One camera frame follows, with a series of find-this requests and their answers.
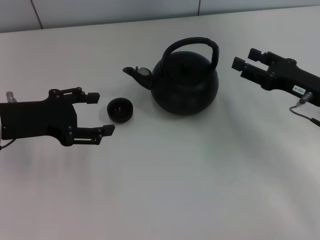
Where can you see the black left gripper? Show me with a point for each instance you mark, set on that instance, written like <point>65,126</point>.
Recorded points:
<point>37,120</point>

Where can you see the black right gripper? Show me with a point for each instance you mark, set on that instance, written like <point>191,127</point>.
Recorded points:
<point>290,77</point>

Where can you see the small black teacup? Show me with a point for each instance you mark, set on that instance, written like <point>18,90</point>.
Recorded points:
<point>120,111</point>

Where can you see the black round teapot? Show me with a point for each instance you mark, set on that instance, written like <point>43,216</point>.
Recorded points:
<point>185,85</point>

